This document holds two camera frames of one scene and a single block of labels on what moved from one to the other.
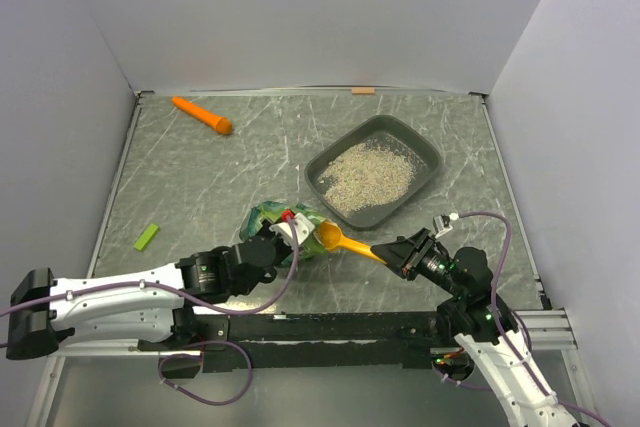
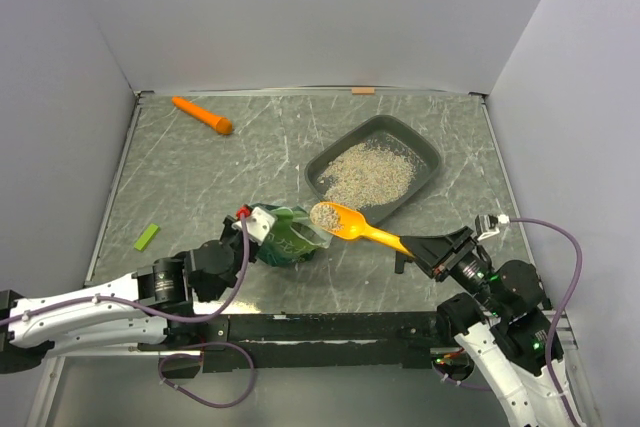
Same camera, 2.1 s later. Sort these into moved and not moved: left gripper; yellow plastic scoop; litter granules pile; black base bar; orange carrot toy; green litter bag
Moved: yellow plastic scoop; left gripper
Not moved: litter granules pile; orange carrot toy; black base bar; green litter bag
